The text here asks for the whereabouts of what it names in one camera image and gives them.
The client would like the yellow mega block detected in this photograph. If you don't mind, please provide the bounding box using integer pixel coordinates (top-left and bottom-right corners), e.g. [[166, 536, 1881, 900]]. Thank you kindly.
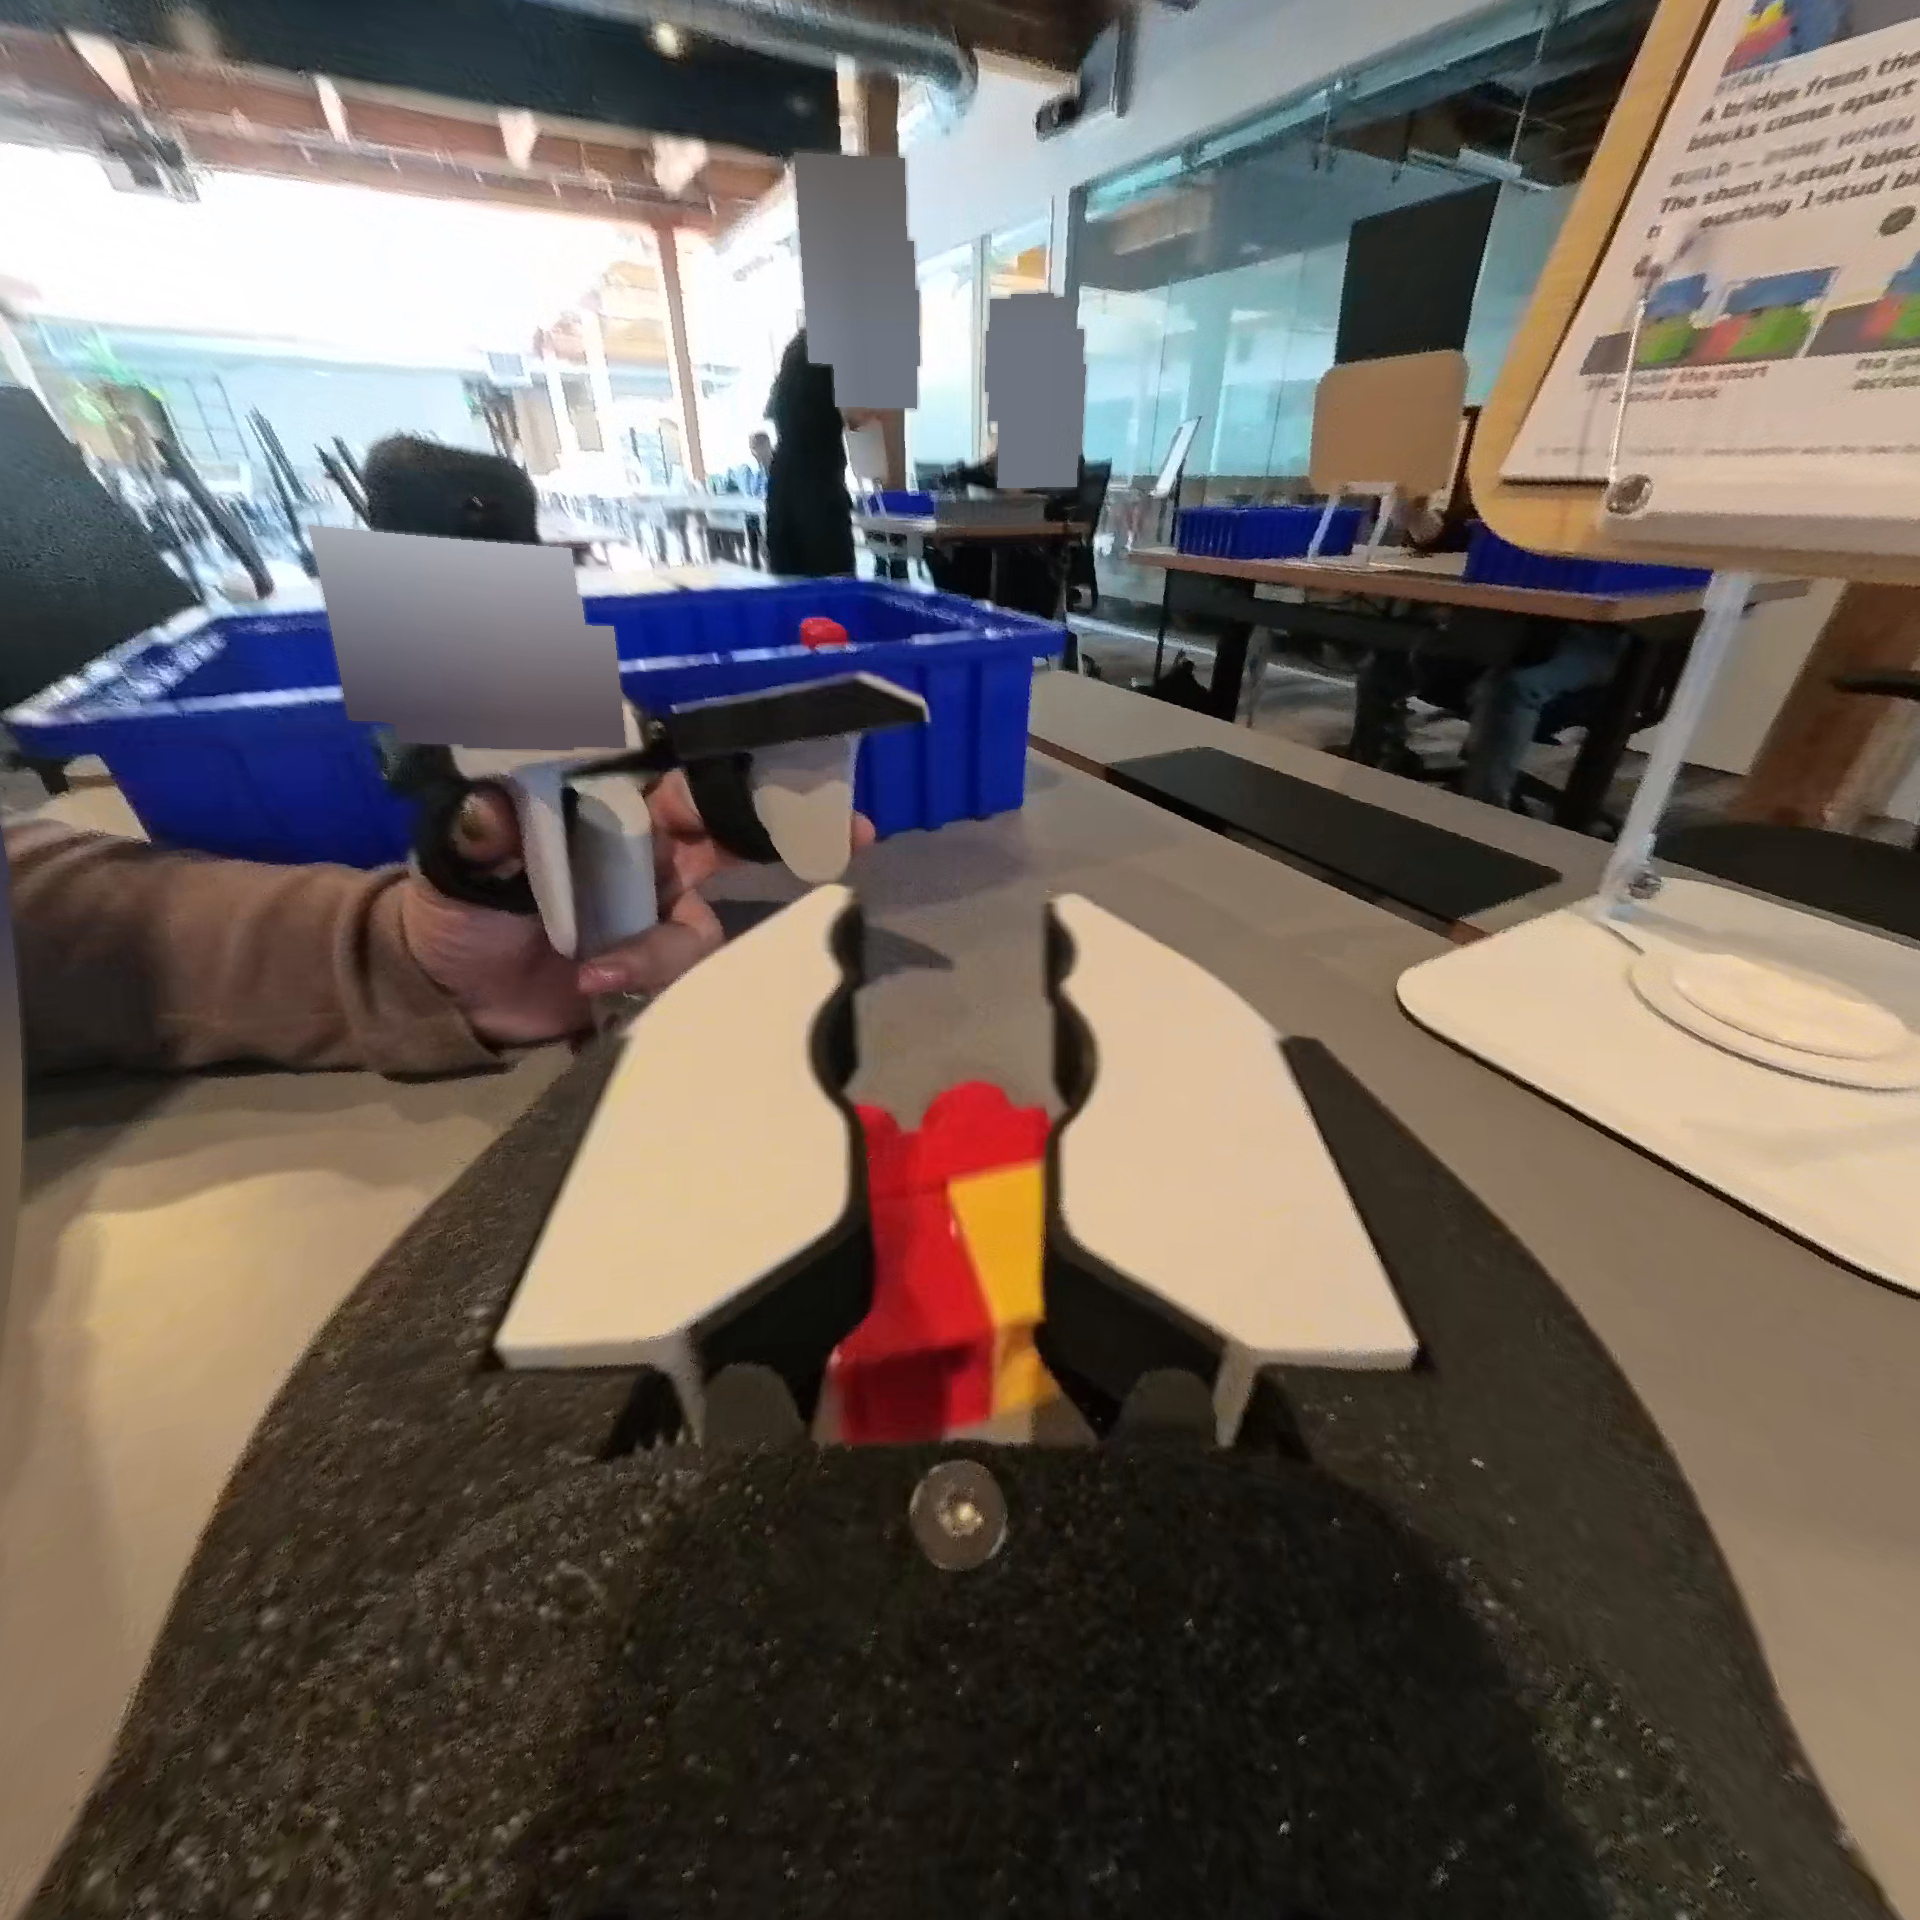
[[953, 1163, 1053, 1421]]

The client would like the black table mat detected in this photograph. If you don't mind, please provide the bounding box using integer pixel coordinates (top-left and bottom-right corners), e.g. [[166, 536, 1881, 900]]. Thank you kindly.
[[1111, 744, 1563, 924]]

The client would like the person's left forearm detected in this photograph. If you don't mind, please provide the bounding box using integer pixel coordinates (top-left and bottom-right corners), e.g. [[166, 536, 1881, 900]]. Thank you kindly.
[[0, 817, 504, 1081]]

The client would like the person's left hand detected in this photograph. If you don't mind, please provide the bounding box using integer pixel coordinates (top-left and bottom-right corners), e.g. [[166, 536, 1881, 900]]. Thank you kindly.
[[412, 781, 880, 1052]]

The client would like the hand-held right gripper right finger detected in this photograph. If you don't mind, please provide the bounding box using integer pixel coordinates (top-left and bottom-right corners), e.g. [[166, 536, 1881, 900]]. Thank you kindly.
[[1045, 892, 1422, 1449]]

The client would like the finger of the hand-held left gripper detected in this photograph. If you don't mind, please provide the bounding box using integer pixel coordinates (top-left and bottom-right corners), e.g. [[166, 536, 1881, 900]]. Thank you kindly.
[[574, 673, 935, 782]]

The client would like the black wall panel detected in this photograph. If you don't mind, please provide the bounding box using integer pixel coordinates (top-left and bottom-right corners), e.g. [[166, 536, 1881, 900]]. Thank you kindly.
[[1335, 195, 1503, 370]]

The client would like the instruction sheet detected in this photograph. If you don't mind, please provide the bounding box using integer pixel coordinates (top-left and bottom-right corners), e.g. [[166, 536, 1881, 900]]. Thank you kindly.
[[1501, 0, 1920, 564]]

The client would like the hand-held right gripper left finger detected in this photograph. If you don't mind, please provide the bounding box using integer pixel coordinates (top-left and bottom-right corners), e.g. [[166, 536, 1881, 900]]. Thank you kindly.
[[492, 884, 880, 1446]]

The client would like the red and yellow block assembly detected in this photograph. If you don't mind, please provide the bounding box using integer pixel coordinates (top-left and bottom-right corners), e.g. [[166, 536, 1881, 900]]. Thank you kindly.
[[828, 1081, 1056, 1451]]

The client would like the office table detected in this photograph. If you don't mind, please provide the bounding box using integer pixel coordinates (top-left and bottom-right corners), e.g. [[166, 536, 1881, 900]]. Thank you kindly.
[[853, 510, 1098, 632], [1124, 546, 1810, 798]]

